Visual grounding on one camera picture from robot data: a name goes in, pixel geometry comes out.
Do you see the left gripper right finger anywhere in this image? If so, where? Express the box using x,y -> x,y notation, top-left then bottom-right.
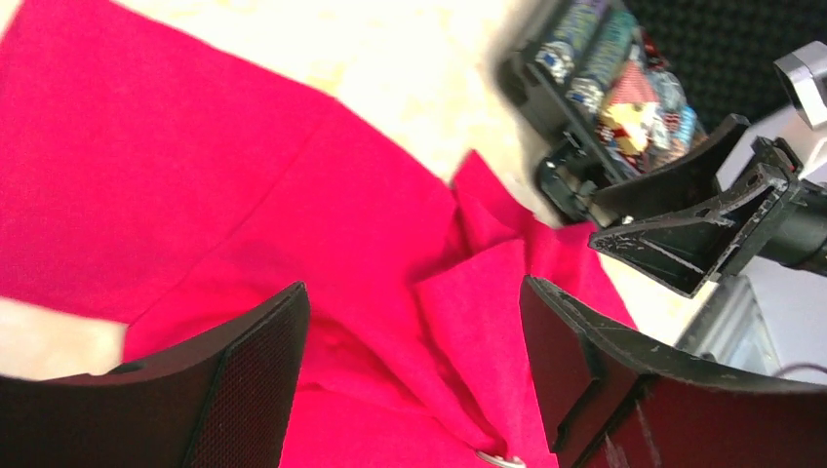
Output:
520,277 -> 826,467

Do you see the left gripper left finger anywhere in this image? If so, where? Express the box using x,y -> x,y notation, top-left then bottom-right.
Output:
1,282 -> 310,467

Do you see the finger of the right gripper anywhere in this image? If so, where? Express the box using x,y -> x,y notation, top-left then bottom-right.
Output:
589,163 -> 802,297
591,114 -> 750,226

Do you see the red t-shirt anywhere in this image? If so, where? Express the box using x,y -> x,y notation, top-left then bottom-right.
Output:
1,1 -> 632,467

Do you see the white round pin brooch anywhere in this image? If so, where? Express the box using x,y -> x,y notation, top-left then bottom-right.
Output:
476,450 -> 527,468

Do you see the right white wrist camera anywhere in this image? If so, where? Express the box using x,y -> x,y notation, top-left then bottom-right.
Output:
773,41 -> 826,131

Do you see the black case with chips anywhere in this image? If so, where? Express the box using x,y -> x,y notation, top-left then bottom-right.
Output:
493,0 -> 827,227

